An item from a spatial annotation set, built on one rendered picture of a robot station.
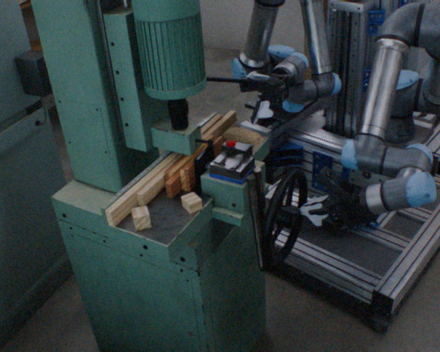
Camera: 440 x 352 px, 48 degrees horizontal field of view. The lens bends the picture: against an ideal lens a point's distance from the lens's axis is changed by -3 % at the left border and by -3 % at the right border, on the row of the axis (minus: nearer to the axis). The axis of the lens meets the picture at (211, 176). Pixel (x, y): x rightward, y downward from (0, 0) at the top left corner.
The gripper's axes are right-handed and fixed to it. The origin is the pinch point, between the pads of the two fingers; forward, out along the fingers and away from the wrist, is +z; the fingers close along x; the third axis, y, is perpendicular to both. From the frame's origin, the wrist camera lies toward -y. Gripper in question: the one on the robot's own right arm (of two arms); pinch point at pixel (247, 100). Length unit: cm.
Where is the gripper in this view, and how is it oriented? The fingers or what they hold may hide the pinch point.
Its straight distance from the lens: 150.8
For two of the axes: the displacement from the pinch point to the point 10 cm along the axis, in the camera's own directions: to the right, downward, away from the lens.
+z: -5.0, 5.0, -7.0
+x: 1.2, 8.5, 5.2
